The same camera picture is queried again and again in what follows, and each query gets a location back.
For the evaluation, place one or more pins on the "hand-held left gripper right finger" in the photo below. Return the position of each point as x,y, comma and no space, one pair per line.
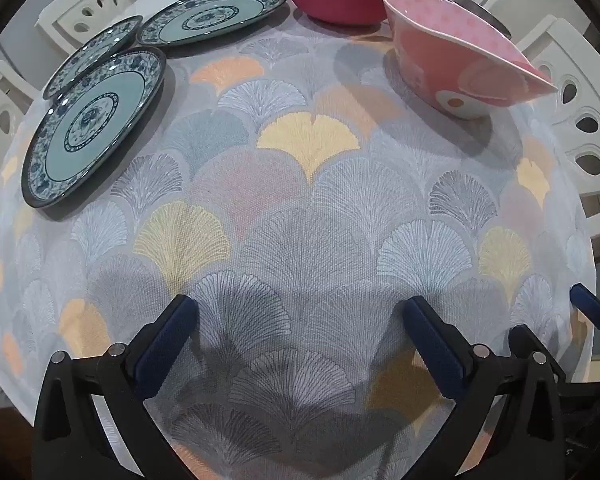
437,350

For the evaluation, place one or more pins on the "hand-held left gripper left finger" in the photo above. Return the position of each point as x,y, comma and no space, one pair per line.
162,350

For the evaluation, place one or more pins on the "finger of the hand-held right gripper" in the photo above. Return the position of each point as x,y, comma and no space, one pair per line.
522,341
589,306

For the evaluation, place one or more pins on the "blue steel-lined bowl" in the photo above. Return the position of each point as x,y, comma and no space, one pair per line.
472,7

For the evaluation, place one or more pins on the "ginkgo leaf patterned tablecloth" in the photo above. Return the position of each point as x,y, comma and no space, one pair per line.
305,210

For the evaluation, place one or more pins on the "large blue patterned plate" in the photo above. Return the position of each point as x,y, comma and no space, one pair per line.
92,125

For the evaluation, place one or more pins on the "pink patterned bowl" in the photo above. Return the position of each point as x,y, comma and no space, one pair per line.
445,55

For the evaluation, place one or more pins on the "small blue patterned plate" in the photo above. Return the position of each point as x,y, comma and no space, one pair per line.
90,55

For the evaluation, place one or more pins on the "oval blue patterned plate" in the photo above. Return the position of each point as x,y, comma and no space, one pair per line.
212,15

